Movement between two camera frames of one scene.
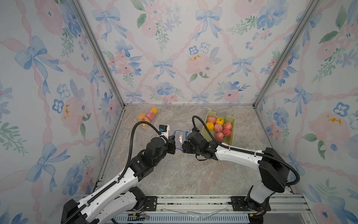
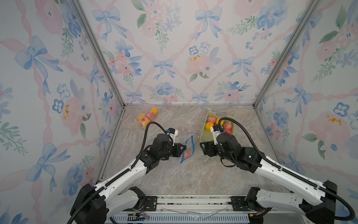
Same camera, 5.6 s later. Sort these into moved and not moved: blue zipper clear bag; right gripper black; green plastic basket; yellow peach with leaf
Moved: right gripper black; blue zipper clear bag
Not moved: green plastic basket; yellow peach with leaf
